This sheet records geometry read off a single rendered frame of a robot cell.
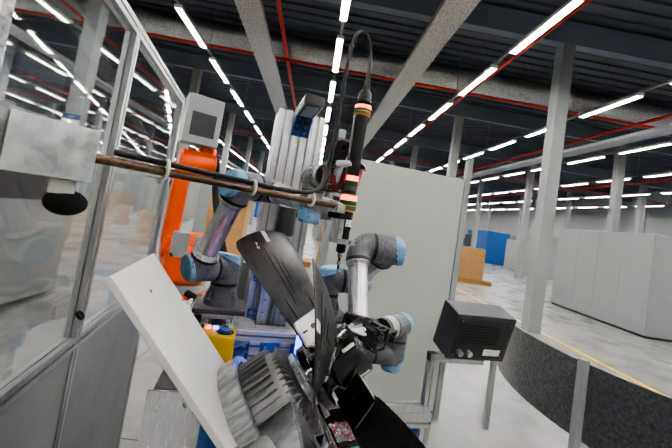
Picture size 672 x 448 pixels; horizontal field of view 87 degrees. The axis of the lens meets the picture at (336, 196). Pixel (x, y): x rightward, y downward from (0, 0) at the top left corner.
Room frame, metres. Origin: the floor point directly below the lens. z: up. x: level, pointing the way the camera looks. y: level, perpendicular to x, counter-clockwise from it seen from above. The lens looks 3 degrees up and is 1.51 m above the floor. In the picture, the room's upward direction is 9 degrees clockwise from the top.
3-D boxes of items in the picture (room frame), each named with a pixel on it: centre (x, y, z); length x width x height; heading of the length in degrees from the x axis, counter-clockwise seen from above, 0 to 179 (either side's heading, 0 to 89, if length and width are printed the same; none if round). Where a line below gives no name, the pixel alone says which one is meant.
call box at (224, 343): (1.20, 0.34, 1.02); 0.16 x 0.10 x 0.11; 104
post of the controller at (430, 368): (1.39, -0.46, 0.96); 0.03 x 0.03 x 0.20; 14
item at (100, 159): (0.69, 0.17, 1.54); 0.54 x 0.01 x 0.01; 139
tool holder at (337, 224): (0.91, -0.03, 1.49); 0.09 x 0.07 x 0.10; 139
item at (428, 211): (2.90, -0.53, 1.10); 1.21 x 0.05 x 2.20; 104
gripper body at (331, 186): (1.03, 0.02, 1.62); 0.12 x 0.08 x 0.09; 24
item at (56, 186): (0.48, 0.36, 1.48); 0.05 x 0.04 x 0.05; 139
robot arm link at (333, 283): (1.78, -0.04, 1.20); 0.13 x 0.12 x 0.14; 102
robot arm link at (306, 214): (1.19, 0.07, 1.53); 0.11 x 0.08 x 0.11; 140
